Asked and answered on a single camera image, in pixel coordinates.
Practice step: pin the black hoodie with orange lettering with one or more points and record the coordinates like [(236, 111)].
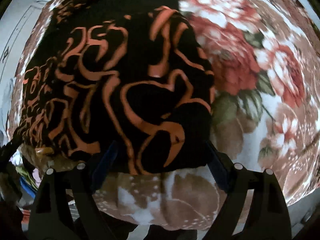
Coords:
[(119, 76)]

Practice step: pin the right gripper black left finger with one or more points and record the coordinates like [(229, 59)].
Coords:
[(64, 207)]

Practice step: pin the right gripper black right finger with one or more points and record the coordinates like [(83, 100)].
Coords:
[(268, 216)]

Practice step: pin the floral brown red blanket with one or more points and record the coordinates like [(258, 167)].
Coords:
[(264, 113)]

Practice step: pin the white headboard panel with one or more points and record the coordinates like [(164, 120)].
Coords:
[(18, 38)]

